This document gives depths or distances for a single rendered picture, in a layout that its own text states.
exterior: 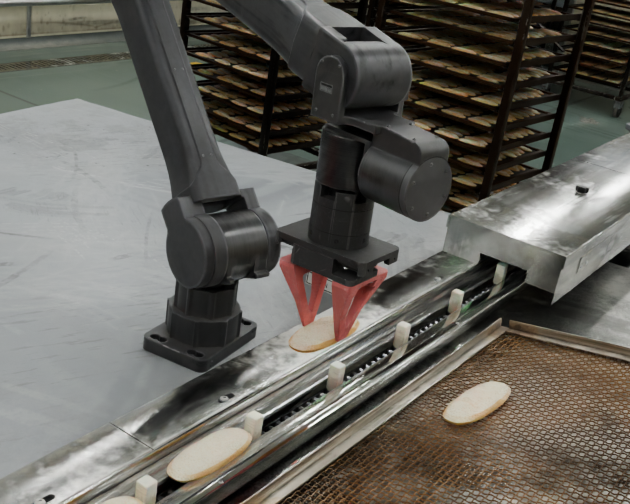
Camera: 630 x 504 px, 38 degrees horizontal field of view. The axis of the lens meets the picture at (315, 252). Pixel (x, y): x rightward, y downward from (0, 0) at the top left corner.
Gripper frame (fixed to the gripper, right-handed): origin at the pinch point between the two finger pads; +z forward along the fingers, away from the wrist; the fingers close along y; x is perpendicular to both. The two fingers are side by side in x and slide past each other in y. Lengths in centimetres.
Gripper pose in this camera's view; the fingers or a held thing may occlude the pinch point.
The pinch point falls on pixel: (325, 324)
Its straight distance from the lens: 88.9
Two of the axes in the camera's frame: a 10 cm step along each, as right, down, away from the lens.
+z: -1.3, 9.2, 3.7
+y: 8.0, 3.2, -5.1
